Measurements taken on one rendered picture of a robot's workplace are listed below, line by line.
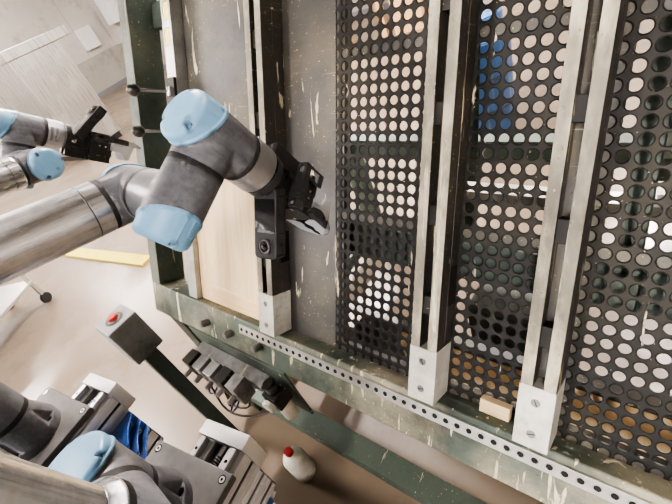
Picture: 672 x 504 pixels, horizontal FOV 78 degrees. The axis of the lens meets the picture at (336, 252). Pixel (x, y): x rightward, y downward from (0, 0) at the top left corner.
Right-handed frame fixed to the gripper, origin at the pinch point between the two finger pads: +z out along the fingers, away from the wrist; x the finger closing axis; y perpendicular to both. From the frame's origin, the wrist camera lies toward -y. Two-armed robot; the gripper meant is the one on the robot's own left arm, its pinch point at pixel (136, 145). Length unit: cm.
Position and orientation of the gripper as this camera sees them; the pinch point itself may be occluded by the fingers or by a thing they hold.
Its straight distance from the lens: 147.7
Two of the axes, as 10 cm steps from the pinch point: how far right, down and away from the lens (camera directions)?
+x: 7.6, 2.2, -6.1
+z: 6.2, 0.3, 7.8
